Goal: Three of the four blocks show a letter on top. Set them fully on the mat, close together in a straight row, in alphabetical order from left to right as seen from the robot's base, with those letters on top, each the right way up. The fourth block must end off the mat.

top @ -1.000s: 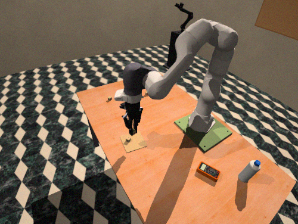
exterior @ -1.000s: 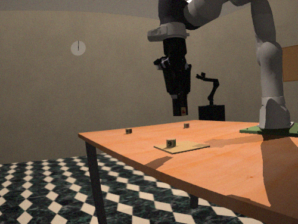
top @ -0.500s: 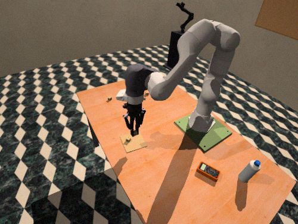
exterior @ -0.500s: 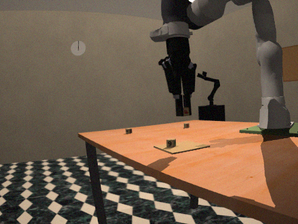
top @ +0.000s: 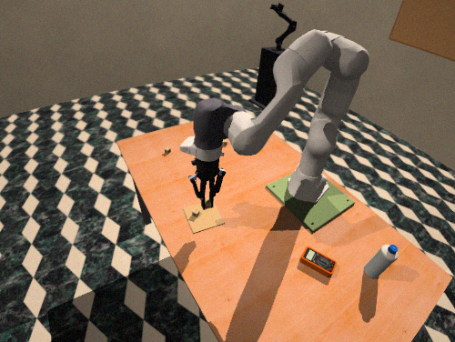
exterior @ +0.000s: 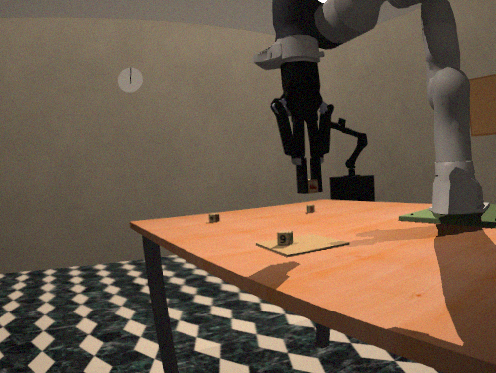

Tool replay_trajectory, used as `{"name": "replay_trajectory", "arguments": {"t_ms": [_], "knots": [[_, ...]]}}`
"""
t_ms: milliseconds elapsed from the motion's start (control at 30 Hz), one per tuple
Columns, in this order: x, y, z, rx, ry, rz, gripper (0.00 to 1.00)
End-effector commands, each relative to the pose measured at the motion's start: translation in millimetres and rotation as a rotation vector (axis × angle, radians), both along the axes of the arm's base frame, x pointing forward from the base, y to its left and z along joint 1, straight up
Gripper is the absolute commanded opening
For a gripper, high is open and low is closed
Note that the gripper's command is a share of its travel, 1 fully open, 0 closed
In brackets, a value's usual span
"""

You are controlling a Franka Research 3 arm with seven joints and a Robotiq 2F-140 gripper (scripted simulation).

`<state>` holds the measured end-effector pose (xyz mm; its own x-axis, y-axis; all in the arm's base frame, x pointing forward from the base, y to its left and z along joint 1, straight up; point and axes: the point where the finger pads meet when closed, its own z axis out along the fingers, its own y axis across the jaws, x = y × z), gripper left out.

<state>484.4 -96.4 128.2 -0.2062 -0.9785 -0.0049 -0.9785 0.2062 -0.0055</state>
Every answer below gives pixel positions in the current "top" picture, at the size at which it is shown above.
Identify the tan flat mat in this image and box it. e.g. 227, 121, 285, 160
183, 203, 226, 233

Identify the orange pocket multimeter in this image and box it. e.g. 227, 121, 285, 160
299, 246, 337, 277

